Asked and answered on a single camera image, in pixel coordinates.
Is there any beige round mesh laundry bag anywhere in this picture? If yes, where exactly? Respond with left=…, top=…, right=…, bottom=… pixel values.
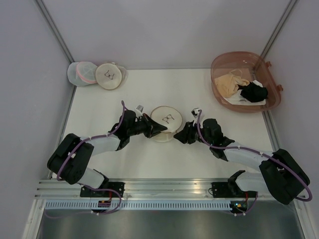
left=151, top=106, right=183, bottom=143

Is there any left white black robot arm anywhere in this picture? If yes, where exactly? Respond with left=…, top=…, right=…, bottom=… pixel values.
left=47, top=110, right=167, bottom=191

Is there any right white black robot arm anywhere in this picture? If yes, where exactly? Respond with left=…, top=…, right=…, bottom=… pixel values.
left=174, top=119, right=313, bottom=205

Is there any beige mesh bag at back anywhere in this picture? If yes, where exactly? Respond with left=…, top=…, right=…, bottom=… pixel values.
left=95, top=62, right=128, bottom=91

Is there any beige bra in basket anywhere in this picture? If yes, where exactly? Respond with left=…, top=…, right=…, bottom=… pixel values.
left=214, top=69, right=250, bottom=98

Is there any white pink-trim mesh laundry bag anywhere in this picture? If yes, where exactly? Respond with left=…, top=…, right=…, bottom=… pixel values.
left=67, top=61, right=97, bottom=87

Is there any white garment in basket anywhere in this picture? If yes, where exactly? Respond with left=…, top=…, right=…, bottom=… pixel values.
left=224, top=81, right=266, bottom=106

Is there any brown translucent plastic basket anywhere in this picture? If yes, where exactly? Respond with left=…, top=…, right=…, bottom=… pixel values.
left=211, top=51, right=283, bottom=113

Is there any black garment in basket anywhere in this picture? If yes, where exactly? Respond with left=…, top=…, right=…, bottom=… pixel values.
left=239, top=82, right=268, bottom=103

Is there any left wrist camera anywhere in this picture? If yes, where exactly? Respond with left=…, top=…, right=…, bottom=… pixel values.
left=134, top=105, right=144, bottom=117

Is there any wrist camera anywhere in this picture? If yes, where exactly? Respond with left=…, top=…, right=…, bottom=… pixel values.
left=191, top=108, right=202, bottom=118
left=134, top=105, right=144, bottom=117

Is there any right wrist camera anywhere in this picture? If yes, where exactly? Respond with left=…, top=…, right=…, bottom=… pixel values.
left=191, top=108, right=202, bottom=118

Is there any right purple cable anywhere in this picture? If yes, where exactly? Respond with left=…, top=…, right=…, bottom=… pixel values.
left=196, top=109, right=313, bottom=217

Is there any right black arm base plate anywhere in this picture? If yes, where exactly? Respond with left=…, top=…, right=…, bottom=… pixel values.
left=211, top=170, right=257, bottom=198

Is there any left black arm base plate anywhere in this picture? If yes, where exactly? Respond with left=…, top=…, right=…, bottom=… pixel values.
left=80, top=182, right=125, bottom=198

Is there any white slotted cable duct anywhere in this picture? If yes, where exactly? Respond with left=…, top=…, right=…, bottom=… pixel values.
left=45, top=200, right=231, bottom=211

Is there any aluminium front rail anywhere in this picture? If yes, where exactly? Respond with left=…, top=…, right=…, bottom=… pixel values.
left=33, top=178, right=227, bottom=200

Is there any left aluminium frame post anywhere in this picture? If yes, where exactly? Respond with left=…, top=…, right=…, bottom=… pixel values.
left=33, top=0, right=74, bottom=64

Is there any aluminium frame post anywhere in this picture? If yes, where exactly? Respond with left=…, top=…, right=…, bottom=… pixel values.
left=33, top=0, right=74, bottom=64
left=260, top=0, right=299, bottom=59

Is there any right aluminium frame post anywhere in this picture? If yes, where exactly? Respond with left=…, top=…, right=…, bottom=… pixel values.
left=260, top=0, right=299, bottom=59

